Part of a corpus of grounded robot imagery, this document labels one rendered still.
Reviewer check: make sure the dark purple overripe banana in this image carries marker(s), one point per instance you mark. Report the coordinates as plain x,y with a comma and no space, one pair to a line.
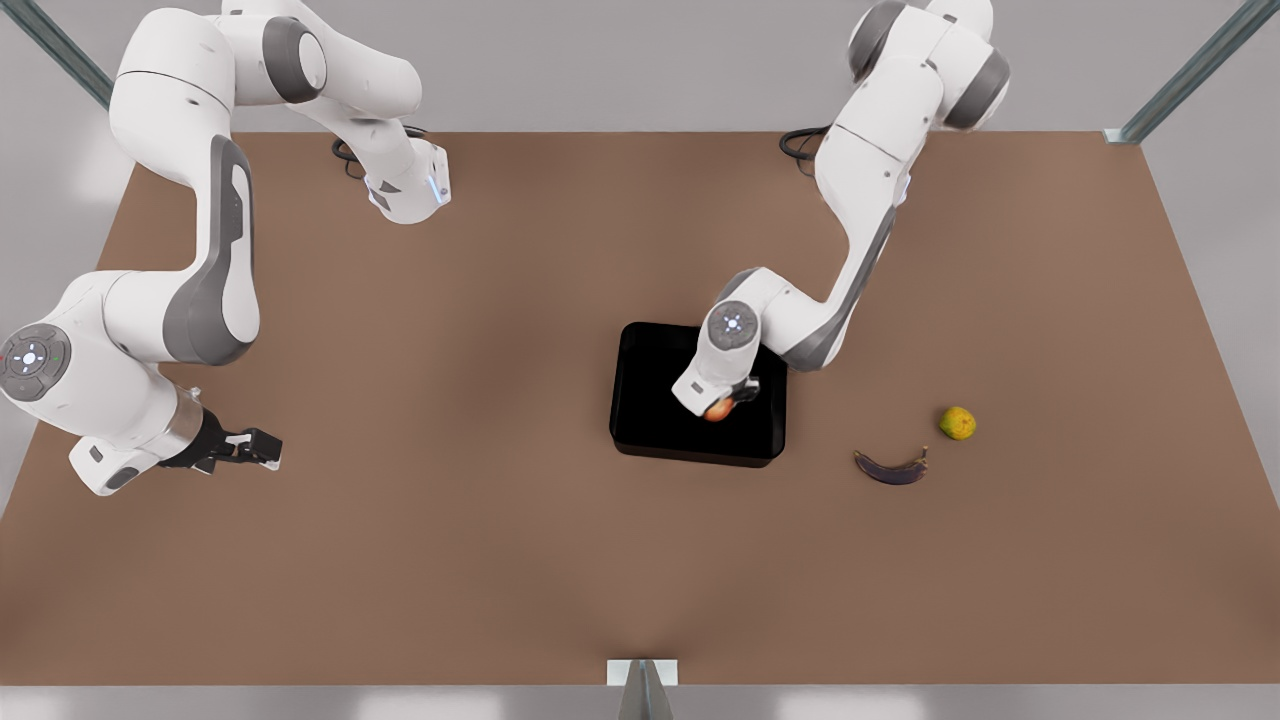
890,471

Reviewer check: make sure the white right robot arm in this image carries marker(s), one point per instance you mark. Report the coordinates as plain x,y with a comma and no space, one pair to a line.
150,310

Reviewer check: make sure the black rectangular tray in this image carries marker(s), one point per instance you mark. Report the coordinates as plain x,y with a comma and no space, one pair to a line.
660,420

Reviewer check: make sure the orange-red peach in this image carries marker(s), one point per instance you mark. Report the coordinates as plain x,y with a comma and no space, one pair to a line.
716,410

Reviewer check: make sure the yellow-green pear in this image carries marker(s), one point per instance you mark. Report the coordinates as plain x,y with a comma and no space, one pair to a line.
957,423

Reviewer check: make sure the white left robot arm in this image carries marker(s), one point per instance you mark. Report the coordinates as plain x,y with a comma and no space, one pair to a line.
868,170

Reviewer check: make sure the silver frame post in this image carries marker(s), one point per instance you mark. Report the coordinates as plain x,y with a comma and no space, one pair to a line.
641,690
1190,72
60,48

